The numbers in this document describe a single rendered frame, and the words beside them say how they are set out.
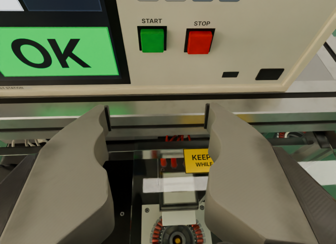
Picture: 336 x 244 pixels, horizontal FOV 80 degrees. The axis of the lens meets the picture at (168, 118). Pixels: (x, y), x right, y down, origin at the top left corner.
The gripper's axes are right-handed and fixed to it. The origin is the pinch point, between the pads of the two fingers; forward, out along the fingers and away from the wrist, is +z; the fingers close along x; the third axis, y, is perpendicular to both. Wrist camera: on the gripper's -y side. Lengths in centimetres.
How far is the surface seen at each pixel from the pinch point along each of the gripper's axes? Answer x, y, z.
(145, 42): -0.9, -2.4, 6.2
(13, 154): -18.2, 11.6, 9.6
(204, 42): 3.8, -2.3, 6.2
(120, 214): -9.1, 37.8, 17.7
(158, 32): 0.2, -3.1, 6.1
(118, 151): -5.1, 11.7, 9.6
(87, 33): -5.3, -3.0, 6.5
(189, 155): 3.5, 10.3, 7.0
